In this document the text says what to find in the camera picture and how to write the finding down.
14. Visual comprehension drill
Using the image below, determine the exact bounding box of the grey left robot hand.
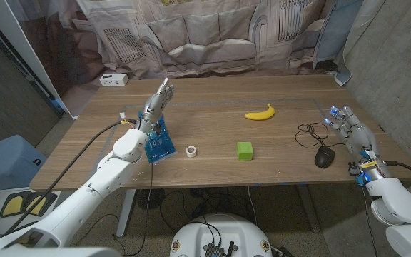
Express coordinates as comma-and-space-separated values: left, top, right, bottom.
136, 76, 176, 136

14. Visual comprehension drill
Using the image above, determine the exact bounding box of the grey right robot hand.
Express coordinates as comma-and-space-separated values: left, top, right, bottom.
323, 104, 394, 185

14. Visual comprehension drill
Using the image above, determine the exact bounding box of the black computer mouse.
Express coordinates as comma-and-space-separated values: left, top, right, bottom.
314, 146, 336, 169

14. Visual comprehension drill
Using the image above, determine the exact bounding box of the green cube block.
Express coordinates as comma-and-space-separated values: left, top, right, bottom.
236, 141, 255, 162

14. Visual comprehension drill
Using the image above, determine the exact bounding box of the yellow toy banana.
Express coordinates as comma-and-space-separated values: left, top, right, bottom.
244, 103, 276, 121

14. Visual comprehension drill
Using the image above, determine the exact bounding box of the blue snack bag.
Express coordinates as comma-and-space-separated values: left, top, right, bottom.
137, 111, 178, 165

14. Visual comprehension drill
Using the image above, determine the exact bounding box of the white power strip box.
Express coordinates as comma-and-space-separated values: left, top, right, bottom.
99, 73, 129, 87

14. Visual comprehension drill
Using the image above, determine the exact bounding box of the white metal table leg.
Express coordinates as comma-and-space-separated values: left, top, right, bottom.
115, 188, 137, 238
296, 184, 321, 233

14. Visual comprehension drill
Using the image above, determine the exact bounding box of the black floor fan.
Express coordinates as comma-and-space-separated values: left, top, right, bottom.
136, 188, 166, 211

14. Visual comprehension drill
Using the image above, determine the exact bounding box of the printed sofa backdrop cloth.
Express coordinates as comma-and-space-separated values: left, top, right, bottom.
5, 0, 387, 121

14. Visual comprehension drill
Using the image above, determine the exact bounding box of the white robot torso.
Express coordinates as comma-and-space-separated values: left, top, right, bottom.
169, 213, 273, 257

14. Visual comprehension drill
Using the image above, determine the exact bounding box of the yellow black foot pedal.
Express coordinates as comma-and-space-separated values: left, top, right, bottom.
23, 192, 59, 218
0, 194, 25, 218

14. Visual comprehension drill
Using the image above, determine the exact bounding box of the blue plastic bin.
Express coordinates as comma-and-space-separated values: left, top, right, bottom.
0, 134, 48, 196

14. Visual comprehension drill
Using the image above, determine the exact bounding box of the thin black mouse cable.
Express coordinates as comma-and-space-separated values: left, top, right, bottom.
294, 122, 345, 149

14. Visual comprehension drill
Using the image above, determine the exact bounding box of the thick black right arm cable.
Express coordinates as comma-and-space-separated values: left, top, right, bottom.
383, 160, 411, 186

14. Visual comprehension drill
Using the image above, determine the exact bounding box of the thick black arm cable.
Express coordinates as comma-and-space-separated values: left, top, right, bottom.
383, 160, 411, 186
4, 119, 138, 236

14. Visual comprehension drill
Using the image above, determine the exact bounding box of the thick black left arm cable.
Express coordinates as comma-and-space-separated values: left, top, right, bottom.
4, 119, 138, 236

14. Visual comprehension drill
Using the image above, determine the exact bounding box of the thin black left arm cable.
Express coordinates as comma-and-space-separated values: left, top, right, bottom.
121, 135, 156, 257

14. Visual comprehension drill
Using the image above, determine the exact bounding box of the black floor cable tangle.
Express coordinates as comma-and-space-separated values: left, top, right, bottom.
189, 187, 249, 218

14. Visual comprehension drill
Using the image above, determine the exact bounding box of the white floor cable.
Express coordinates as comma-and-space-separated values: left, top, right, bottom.
247, 186, 259, 217

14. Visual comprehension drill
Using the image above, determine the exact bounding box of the white backdrop frame panel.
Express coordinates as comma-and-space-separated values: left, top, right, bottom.
0, 0, 80, 120

